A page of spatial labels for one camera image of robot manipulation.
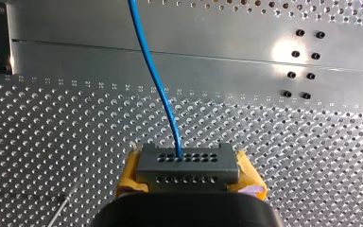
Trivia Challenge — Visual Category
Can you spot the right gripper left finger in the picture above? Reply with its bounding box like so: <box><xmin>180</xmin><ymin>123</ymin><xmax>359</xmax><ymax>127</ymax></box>
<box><xmin>115</xmin><ymin>148</ymin><xmax>149</xmax><ymax>199</ymax></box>

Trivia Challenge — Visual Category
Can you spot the metal post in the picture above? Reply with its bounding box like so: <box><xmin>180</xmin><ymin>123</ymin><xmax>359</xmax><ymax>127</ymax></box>
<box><xmin>45</xmin><ymin>183</ymin><xmax>83</xmax><ymax>227</ymax></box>

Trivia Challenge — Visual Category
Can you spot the blue cable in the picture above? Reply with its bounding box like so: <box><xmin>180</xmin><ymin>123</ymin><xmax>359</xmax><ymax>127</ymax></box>
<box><xmin>127</xmin><ymin>0</ymin><xmax>241</xmax><ymax>193</ymax></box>

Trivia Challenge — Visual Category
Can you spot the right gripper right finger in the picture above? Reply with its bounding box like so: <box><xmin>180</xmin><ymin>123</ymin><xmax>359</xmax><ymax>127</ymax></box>
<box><xmin>227</xmin><ymin>149</ymin><xmax>269</xmax><ymax>201</ymax></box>

